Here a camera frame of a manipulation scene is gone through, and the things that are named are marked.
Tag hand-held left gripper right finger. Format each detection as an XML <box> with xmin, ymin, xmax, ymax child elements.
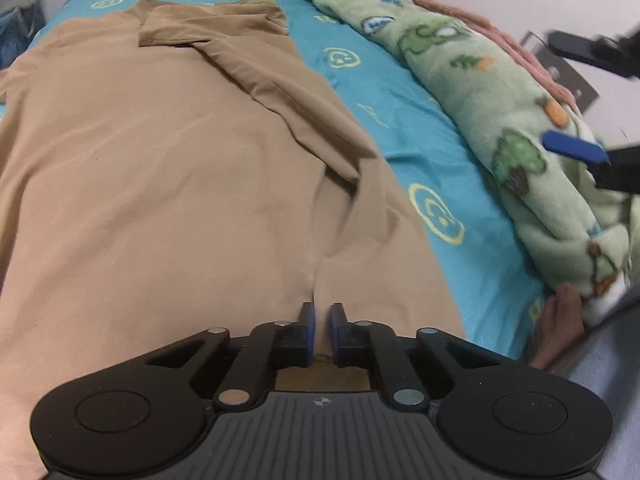
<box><xmin>327</xmin><ymin>302</ymin><xmax>506</xmax><ymax>413</ymax></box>

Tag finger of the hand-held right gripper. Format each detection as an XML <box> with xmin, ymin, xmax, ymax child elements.
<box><xmin>544</xmin><ymin>130</ymin><xmax>640</xmax><ymax>192</ymax></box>
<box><xmin>547</xmin><ymin>24</ymin><xmax>640</xmax><ymax>81</ymax></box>

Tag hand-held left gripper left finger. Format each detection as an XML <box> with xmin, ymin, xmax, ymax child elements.
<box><xmin>135</xmin><ymin>302</ymin><xmax>317</xmax><ymax>409</ymax></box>

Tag tan printed t-shirt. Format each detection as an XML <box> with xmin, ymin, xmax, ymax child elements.
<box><xmin>0</xmin><ymin>0</ymin><xmax>468</xmax><ymax>480</ymax></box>

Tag green cartoon fleece blanket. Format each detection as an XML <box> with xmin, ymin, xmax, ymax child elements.
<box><xmin>289</xmin><ymin>0</ymin><xmax>633</xmax><ymax>323</ymax></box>

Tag pink fluffy blanket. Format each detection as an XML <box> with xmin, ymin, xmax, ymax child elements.
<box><xmin>245</xmin><ymin>0</ymin><xmax>581</xmax><ymax>116</ymax></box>

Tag person's bare foot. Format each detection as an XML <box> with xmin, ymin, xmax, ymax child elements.
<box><xmin>527</xmin><ymin>284</ymin><xmax>587</xmax><ymax>372</ymax></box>

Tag teal smiley bedsheet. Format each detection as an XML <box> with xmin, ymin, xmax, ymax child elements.
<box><xmin>0</xmin><ymin>0</ymin><xmax>551</xmax><ymax>361</ymax></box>

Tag person's grey trousers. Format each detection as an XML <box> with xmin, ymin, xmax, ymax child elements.
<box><xmin>547</xmin><ymin>290</ymin><xmax>640</xmax><ymax>480</ymax></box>

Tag blue covered chair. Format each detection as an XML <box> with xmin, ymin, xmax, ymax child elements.
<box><xmin>0</xmin><ymin>0</ymin><xmax>48</xmax><ymax>68</ymax></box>

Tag grey wall socket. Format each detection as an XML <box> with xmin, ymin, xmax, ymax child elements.
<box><xmin>519</xmin><ymin>30</ymin><xmax>599</xmax><ymax>111</ymax></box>

